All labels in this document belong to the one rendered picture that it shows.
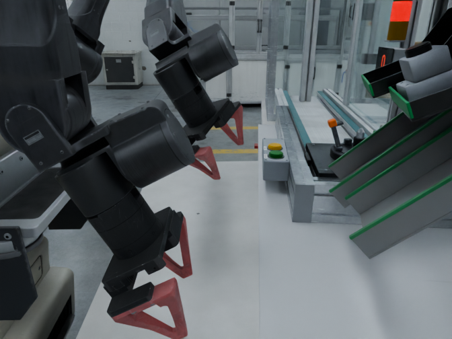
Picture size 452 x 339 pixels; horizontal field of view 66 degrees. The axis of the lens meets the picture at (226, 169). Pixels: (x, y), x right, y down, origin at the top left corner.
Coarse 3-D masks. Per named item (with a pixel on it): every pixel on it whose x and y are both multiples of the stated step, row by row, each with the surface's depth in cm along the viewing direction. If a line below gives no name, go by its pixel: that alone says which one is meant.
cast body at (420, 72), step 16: (416, 48) 42; (432, 48) 43; (448, 48) 41; (400, 64) 46; (416, 64) 42; (432, 64) 42; (448, 64) 42; (416, 80) 43; (432, 80) 43; (448, 80) 42; (416, 96) 44
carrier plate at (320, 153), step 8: (312, 144) 103; (320, 144) 103; (328, 144) 103; (312, 152) 97; (320, 152) 97; (328, 152) 97; (312, 160) 92; (320, 160) 91; (328, 160) 91; (320, 168) 85; (328, 168) 85; (320, 176) 83; (328, 176) 83; (336, 176) 83
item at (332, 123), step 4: (328, 120) 90; (332, 120) 89; (328, 124) 90; (332, 124) 89; (336, 124) 89; (340, 124) 89; (332, 128) 90; (332, 132) 90; (336, 132) 90; (336, 136) 90; (336, 140) 91; (336, 144) 91; (340, 144) 91
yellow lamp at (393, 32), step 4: (392, 24) 96; (396, 24) 95; (400, 24) 95; (404, 24) 95; (392, 28) 96; (396, 28) 95; (400, 28) 95; (404, 28) 95; (388, 32) 98; (392, 32) 96; (396, 32) 96; (400, 32) 95; (404, 32) 96; (388, 36) 98; (392, 36) 97; (396, 36) 96; (400, 36) 96; (404, 36) 96
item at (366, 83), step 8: (448, 16) 59; (440, 24) 60; (448, 24) 59; (432, 32) 60; (440, 32) 60; (448, 32) 60; (424, 40) 61; (432, 40) 61; (440, 40) 60; (448, 40) 50; (392, 64) 64; (368, 72) 65; (376, 72) 65; (384, 72) 65; (392, 72) 64; (400, 72) 53; (368, 80) 66; (376, 80) 65; (384, 80) 54; (392, 80) 53; (400, 80) 53; (368, 88) 58; (376, 88) 54; (384, 88) 54; (376, 96) 55
